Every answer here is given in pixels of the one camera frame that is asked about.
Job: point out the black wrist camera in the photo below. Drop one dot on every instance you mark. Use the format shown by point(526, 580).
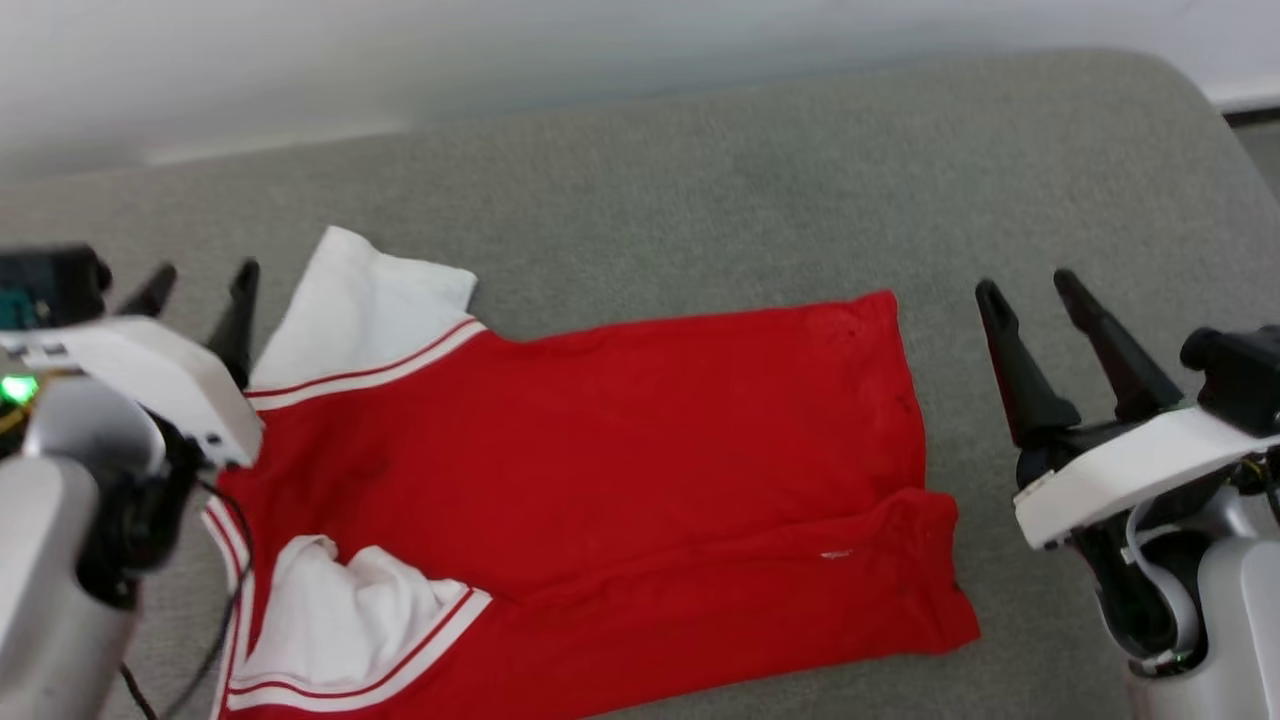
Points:
point(50, 285)
point(1240, 375)

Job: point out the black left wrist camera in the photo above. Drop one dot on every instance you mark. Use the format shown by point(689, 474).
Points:
point(50, 285)

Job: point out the red and white jersey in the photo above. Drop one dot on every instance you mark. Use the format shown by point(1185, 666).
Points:
point(600, 450)

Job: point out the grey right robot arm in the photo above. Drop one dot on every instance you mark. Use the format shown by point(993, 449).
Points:
point(1230, 620)

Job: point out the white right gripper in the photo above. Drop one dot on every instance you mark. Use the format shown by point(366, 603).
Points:
point(1120, 475)

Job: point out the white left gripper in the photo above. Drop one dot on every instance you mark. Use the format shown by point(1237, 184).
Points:
point(150, 370)

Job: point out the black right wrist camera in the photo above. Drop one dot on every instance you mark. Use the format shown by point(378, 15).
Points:
point(1240, 375)

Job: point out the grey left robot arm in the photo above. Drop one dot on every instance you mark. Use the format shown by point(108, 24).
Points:
point(60, 560)

